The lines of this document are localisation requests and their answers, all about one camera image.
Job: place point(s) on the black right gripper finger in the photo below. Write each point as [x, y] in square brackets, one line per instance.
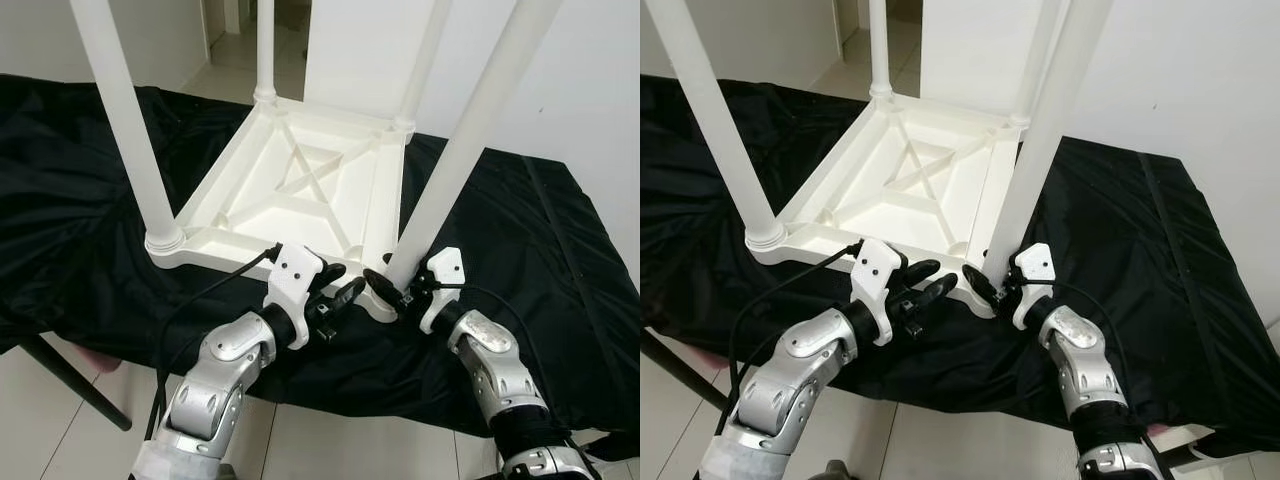
[981, 283]
[383, 286]

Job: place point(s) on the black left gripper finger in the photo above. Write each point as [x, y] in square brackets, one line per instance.
[347, 294]
[922, 271]
[935, 292]
[332, 273]

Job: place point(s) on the white plastic table top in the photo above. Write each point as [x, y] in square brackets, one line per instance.
[300, 215]
[900, 210]

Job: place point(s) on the white plastic table leg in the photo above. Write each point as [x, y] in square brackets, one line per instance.
[265, 50]
[717, 120]
[128, 120]
[879, 50]
[1034, 60]
[425, 60]
[1046, 140]
[473, 140]

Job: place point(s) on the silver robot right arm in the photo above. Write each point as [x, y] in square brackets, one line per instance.
[495, 365]
[1085, 360]

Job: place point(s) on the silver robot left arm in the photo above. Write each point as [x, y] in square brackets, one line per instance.
[810, 360]
[225, 365]

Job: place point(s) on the black table cloth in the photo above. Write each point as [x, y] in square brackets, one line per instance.
[560, 300]
[1180, 300]

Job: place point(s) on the grey robot left foot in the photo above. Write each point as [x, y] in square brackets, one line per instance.
[837, 471]

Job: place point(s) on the black metal table leg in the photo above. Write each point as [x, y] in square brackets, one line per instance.
[685, 372]
[75, 382]

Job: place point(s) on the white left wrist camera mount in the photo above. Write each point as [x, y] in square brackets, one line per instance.
[878, 265]
[295, 270]

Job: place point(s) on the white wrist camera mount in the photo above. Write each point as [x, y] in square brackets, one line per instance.
[1035, 262]
[878, 265]
[445, 268]
[295, 270]

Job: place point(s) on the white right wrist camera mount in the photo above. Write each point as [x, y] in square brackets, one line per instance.
[1035, 262]
[445, 268]

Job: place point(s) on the white plastic frame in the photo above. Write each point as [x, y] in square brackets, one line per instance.
[1190, 445]

